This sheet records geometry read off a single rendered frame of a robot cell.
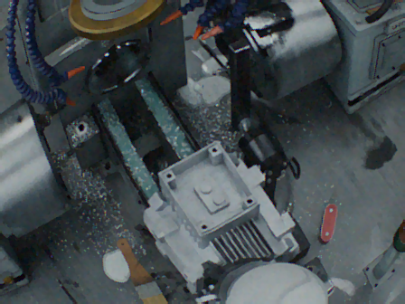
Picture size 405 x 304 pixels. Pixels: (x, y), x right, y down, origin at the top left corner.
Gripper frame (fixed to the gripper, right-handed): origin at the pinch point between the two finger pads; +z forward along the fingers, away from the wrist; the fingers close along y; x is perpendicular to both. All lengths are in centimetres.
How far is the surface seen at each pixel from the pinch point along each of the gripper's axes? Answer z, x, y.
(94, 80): 32.0, -36.0, -0.7
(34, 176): 13.6, -25.7, 19.8
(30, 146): 13.3, -31.0, 18.1
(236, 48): 0.9, -28.2, -18.7
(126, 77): 37, -33, -7
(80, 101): 38, -34, 3
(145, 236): 36.6, -4.1, 3.4
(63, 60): 21.8, -42.9, 4.9
